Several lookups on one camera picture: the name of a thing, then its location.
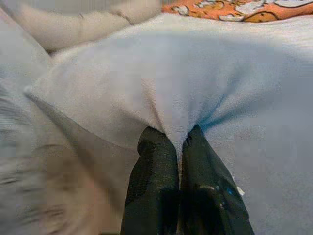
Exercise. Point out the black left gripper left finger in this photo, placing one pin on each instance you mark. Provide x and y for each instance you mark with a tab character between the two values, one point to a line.
154	183

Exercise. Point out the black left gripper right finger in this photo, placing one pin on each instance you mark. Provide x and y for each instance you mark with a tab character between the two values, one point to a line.
205	191

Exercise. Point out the grey plush pillow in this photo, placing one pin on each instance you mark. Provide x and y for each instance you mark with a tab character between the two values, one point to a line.
146	85

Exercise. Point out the yellow cartoon egg quilt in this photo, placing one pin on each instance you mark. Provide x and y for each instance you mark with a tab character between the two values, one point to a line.
212	11

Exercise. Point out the cream bolster pillow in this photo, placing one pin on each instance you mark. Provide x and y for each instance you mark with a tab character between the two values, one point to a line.
73	27

